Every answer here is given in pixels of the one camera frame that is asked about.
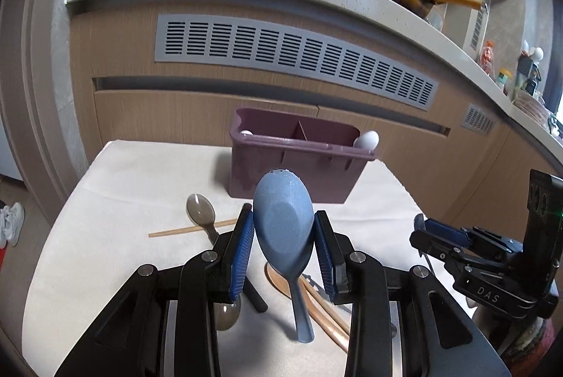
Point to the stack of plates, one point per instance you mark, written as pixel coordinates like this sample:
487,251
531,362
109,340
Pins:
531,106

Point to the white table cloth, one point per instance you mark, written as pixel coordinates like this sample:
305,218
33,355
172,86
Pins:
123,192

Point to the red snack jar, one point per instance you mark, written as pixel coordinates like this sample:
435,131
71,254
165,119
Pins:
487,57

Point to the translucent grey spoon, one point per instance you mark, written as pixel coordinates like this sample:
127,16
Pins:
228,317
201,207

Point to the yellow lid bottle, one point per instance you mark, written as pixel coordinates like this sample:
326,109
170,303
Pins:
504,80

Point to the wooden cabinet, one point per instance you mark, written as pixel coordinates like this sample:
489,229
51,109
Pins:
176,104

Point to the small grey vent grille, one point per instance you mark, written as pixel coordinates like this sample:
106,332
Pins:
479,118

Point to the narrow vent grille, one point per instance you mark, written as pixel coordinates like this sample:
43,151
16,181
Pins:
477,29

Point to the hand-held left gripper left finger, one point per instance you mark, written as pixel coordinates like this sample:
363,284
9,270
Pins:
242,254

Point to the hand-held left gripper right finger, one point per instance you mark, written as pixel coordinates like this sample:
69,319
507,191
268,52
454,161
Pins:
324,262

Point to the purple utensil holder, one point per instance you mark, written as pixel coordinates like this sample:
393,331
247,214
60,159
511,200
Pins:
290,170

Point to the white sneakers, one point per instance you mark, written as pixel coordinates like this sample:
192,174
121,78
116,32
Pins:
11,223

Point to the dark patterned cloth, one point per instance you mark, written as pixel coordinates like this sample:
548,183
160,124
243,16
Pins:
532,342

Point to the wooden spoon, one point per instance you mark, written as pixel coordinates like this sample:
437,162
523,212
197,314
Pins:
278,282

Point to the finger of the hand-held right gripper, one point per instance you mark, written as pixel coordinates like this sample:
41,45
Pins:
429,245
446,228

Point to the dark bottle with white top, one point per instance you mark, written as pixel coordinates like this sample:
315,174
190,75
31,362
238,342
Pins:
530,69

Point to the large grey vent grille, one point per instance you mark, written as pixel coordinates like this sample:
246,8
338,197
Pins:
281,51

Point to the blue rice spoon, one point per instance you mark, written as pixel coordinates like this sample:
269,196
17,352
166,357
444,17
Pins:
281,223

